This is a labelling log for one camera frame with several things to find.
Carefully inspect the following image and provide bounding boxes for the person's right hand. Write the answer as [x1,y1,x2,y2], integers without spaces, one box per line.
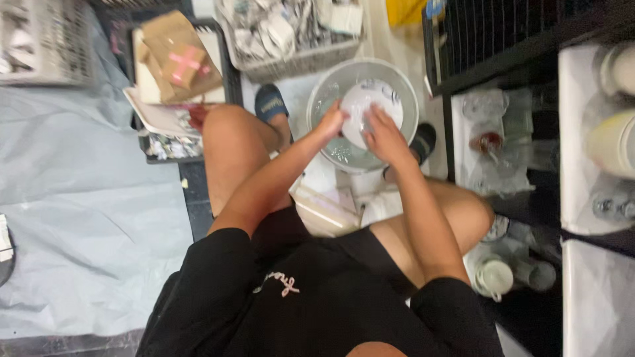
[363,103,414,167]

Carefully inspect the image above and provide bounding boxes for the person's left hand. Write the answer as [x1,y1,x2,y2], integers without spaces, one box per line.
[316,99,351,145]

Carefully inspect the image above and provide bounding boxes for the white patterned plate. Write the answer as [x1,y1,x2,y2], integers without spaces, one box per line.
[340,78,404,150]

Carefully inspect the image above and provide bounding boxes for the clear plastic basin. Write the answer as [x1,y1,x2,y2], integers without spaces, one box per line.
[306,58,420,174]

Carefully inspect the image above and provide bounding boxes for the dark slipper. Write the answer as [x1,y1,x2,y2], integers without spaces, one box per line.
[382,122,438,181]

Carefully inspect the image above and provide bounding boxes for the blue slipper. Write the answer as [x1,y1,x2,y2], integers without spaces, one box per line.
[254,83,293,144]

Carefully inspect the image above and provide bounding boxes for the grey basket of dishes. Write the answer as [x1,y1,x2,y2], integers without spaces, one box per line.
[214,0,365,82]

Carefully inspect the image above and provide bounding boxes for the white plastic stool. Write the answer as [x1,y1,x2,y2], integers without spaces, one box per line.
[290,149,405,238]

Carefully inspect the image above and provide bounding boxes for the yellow container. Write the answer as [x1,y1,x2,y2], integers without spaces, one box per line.
[385,0,428,27]

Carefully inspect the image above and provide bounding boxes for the person's left leg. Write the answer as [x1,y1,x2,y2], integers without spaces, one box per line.
[201,103,293,219]

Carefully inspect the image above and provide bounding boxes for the person's leg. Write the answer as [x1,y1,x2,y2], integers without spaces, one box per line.
[201,103,293,219]
[369,178,496,291]

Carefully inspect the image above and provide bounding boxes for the black crate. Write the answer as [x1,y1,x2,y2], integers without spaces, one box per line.
[130,18,244,165]

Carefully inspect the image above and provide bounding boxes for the person's right leg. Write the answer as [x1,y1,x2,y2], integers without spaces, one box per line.
[369,178,496,291]

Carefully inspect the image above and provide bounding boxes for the person's black shorts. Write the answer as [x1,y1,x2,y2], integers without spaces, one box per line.
[250,204,417,298]

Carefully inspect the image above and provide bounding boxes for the small patterned dish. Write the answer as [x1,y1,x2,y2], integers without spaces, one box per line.
[484,214,511,243]

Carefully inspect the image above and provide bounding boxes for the brown cardboard box pink tape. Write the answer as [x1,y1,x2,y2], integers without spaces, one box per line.
[135,10,224,105]

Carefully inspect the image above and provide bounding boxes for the white mug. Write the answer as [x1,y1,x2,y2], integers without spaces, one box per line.
[472,254,515,302]

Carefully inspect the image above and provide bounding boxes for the white shelf unit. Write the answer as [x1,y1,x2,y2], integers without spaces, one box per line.
[558,41,635,357]

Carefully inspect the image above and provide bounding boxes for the person's black t-shirt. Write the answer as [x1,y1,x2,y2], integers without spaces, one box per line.
[136,227,505,357]

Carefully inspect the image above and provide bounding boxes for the grey cup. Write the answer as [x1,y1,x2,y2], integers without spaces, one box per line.
[513,259,558,293]

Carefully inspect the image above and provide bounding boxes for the cream cylindrical container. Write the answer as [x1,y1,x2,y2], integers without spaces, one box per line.
[586,110,635,180]

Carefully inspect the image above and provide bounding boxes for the white bowl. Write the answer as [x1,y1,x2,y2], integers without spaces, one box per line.
[599,42,635,97]

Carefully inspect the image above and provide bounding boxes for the grey plastic sheet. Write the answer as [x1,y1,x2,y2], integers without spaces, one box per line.
[0,5,195,340]

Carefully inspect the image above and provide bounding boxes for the grey plastic crate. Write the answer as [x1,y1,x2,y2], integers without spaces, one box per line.
[0,0,97,88]

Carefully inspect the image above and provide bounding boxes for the black wire rack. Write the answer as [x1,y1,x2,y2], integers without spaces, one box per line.
[421,0,635,97]

